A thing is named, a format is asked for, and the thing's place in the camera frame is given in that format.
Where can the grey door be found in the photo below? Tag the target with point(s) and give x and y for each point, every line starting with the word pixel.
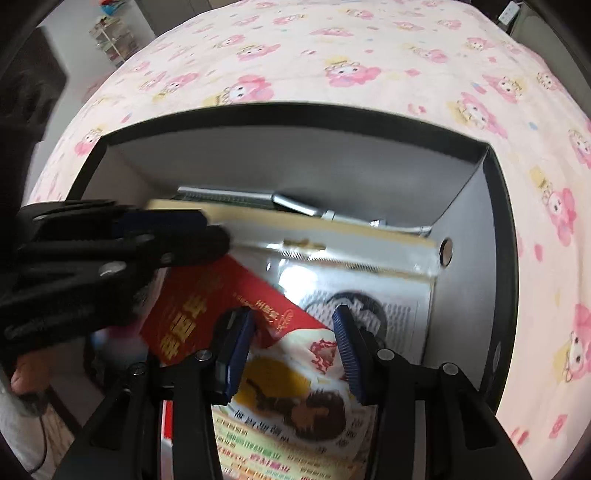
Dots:
pixel 175 11

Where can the toy shelf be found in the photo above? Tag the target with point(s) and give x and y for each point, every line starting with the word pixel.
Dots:
pixel 113 39

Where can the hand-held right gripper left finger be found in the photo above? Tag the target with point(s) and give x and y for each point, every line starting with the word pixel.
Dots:
pixel 235 355

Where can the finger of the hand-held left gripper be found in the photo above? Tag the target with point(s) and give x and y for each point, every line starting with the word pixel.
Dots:
pixel 184 249
pixel 161 219

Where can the silver metal rod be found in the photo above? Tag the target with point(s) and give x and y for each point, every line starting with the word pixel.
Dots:
pixel 300 206

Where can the light grey cloth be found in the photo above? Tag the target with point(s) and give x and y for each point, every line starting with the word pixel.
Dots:
pixel 18 429

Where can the flat silver metal strip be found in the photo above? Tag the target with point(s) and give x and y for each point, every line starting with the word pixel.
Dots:
pixel 221 194

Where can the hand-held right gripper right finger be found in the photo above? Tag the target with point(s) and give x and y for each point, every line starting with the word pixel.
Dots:
pixel 348 355

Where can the pink printed blanket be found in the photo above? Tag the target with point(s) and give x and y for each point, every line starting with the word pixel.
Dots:
pixel 323 46

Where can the clear bead kit packet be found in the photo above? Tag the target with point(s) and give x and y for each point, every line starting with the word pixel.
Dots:
pixel 392 286

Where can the red printed card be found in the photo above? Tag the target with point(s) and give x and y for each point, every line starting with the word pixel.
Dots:
pixel 194 300

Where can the person's left hand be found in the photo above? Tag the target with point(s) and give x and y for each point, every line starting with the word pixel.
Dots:
pixel 27 369

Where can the white socket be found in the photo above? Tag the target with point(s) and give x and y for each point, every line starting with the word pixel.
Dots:
pixel 508 12

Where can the black cardboard box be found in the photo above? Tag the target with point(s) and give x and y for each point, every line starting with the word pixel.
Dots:
pixel 277 152

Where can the colourful packet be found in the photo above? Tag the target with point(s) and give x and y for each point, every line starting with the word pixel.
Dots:
pixel 286 415

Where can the dark cloth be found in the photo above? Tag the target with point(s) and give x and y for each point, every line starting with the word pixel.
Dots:
pixel 27 101

